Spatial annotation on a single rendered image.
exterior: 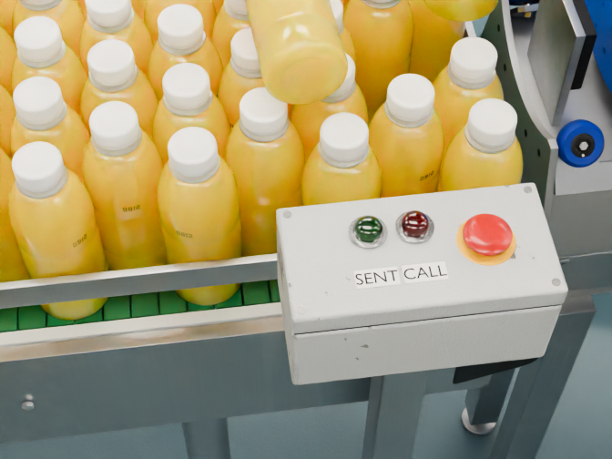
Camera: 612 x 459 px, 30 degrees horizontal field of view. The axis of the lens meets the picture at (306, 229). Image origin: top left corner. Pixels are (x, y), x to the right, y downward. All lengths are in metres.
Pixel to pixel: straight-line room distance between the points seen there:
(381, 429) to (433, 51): 0.37
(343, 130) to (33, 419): 0.44
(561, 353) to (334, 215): 0.68
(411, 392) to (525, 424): 0.67
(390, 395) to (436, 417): 1.01
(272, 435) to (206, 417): 0.81
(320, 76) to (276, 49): 0.05
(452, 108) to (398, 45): 0.10
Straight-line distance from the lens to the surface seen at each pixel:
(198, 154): 0.90
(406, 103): 0.94
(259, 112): 0.93
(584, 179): 1.13
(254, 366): 1.09
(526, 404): 1.59
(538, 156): 1.13
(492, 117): 0.94
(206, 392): 1.12
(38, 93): 0.96
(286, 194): 0.98
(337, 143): 0.91
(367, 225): 0.83
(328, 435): 1.98
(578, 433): 2.04
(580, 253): 1.19
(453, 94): 0.99
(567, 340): 1.45
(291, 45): 0.89
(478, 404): 1.90
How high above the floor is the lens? 1.79
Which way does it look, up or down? 55 degrees down
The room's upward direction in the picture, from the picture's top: 1 degrees clockwise
